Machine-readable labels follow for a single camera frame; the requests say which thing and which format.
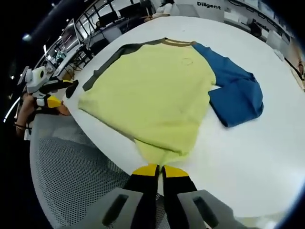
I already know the metal storage shelf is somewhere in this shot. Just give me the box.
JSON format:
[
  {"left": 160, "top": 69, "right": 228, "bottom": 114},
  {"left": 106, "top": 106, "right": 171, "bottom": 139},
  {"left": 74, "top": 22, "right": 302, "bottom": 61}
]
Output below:
[{"left": 225, "top": 0, "right": 295, "bottom": 48}]

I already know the black bag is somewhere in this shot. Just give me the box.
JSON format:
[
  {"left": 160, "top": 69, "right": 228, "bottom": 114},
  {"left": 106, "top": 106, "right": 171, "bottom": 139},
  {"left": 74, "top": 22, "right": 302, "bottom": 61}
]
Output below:
[{"left": 250, "top": 21, "right": 263, "bottom": 36}]

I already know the large tilted monitor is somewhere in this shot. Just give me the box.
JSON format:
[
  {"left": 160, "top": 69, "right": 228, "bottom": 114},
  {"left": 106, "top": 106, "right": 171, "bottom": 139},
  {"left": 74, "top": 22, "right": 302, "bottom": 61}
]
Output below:
[{"left": 61, "top": 18, "right": 82, "bottom": 52}]

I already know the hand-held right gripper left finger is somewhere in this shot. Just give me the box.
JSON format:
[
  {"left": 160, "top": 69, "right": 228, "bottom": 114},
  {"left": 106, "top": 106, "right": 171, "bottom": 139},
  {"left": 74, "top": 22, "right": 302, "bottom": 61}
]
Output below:
[{"left": 91, "top": 164, "right": 160, "bottom": 229}]

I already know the black computer monitor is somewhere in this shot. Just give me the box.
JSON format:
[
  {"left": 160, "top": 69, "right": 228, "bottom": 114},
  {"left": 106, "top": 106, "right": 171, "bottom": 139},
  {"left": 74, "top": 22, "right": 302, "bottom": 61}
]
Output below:
[
  {"left": 98, "top": 8, "right": 120, "bottom": 24},
  {"left": 118, "top": 1, "right": 142, "bottom": 17}
]

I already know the grey mesh office chair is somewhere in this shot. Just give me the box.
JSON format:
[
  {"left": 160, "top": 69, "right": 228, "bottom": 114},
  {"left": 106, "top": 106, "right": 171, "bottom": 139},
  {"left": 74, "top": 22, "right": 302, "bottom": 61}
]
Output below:
[{"left": 30, "top": 114, "right": 167, "bottom": 229}]

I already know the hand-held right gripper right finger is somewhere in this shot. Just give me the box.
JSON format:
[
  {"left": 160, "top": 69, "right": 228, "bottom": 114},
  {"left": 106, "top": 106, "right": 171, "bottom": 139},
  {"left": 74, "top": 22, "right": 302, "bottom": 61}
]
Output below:
[{"left": 162, "top": 166, "right": 241, "bottom": 229}]

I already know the yellow blue grey garment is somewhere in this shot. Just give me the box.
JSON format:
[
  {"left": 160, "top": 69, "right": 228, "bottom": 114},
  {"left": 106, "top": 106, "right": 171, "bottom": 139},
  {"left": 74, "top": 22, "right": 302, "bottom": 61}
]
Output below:
[{"left": 78, "top": 37, "right": 264, "bottom": 168}]

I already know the person's left hand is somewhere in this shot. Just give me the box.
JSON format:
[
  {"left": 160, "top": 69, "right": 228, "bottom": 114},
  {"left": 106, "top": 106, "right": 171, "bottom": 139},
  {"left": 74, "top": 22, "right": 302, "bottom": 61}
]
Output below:
[{"left": 17, "top": 94, "right": 72, "bottom": 127}]

